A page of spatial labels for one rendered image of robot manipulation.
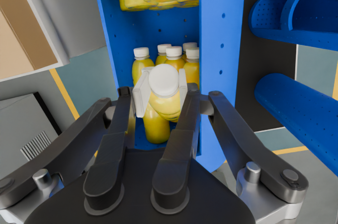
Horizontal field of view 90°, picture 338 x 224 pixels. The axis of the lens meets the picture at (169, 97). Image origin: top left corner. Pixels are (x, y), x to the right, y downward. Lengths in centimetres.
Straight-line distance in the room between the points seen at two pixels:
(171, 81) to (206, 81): 9
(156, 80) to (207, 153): 21
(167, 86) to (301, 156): 231
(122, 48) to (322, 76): 182
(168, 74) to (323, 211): 323
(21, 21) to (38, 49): 7
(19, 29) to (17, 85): 165
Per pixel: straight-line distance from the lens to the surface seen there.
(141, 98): 17
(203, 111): 15
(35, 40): 57
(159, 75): 21
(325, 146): 104
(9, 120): 180
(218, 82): 30
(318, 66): 197
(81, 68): 175
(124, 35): 47
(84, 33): 79
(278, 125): 185
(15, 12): 57
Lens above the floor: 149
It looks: 66 degrees down
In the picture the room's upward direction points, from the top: 176 degrees counter-clockwise
